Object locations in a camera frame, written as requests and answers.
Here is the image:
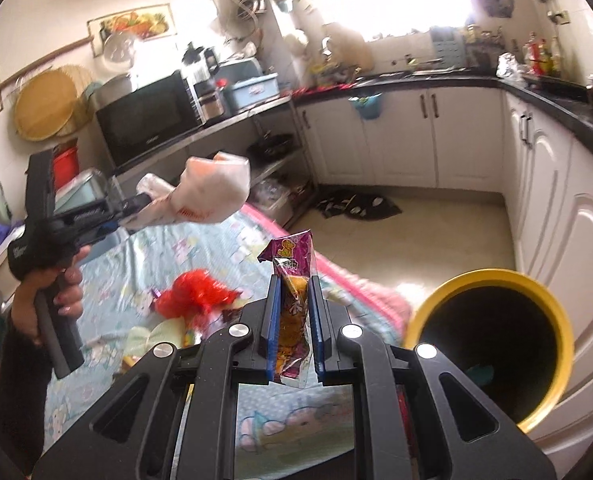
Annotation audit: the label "red plastic bag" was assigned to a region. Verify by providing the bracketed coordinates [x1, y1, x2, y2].
[155, 270, 243, 332]

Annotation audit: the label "light blue box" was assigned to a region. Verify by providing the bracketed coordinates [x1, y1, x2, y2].
[54, 169, 114, 215]

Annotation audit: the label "printed cartoon blanket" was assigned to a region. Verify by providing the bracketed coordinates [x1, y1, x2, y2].
[41, 205, 412, 480]

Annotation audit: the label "black electric kettle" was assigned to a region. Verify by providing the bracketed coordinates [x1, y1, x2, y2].
[183, 41, 222, 87]

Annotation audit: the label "teal hanging bag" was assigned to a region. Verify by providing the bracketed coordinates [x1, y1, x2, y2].
[349, 91, 385, 122]

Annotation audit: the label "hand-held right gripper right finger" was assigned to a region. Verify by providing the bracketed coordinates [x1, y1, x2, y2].
[309, 275, 552, 480]

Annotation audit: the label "pink fuzzy blanket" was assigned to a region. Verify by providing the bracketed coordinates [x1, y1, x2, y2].
[316, 257, 413, 356]

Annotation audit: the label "white round cover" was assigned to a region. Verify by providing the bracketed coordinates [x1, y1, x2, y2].
[101, 30, 138, 74]

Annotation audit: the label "silver foil bag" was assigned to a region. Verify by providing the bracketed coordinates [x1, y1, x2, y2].
[496, 52, 525, 84]

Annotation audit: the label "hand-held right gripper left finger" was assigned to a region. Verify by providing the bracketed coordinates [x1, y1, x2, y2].
[31, 275, 282, 480]

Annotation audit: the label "beige bag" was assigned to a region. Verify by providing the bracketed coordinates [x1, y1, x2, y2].
[321, 22, 375, 74]

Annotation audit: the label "round bamboo tray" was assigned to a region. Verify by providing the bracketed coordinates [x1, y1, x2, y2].
[14, 65, 93, 142]

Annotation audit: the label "white kitchen cabinets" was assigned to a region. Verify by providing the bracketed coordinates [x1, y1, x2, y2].
[296, 85, 593, 466]

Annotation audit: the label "blue dish rack box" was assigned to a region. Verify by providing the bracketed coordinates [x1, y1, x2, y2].
[224, 72, 282, 117]

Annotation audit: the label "fruit wall picture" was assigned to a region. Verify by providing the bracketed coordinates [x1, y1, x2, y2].
[87, 4, 178, 59]

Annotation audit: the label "white plastic bag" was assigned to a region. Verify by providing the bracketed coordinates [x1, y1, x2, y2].
[126, 152, 252, 235]

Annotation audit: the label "black floor mat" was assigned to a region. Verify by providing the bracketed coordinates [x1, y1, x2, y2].
[316, 189, 403, 224]

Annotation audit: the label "person's left hand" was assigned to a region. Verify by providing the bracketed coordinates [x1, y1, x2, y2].
[9, 250, 92, 347]

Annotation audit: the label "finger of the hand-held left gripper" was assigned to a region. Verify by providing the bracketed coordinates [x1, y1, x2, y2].
[96, 192, 153, 236]

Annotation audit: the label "red container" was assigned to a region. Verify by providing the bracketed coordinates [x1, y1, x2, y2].
[51, 142, 80, 195]

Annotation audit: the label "metal shelf rack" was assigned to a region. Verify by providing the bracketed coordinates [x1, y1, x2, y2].
[109, 95, 318, 233]

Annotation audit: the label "group of condiment bottles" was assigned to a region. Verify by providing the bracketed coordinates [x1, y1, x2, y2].
[523, 32, 565, 79]

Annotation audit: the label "person's left forearm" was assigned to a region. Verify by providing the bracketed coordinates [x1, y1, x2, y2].
[0, 327, 57, 480]

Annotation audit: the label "yellow trash bin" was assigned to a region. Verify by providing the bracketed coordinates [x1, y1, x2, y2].
[409, 269, 575, 436]

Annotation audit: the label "black wok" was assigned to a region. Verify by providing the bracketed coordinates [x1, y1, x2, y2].
[247, 132, 296, 162]

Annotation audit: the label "grey utensil rack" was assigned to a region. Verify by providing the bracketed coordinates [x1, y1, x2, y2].
[430, 27, 470, 69]

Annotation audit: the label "black microwave oven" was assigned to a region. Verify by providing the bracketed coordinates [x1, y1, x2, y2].
[95, 70, 205, 169]

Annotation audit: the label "purple snack packet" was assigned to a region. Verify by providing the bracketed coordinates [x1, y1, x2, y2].
[257, 229, 320, 391]

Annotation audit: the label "green wrapper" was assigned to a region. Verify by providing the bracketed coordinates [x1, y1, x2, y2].
[125, 321, 183, 363]

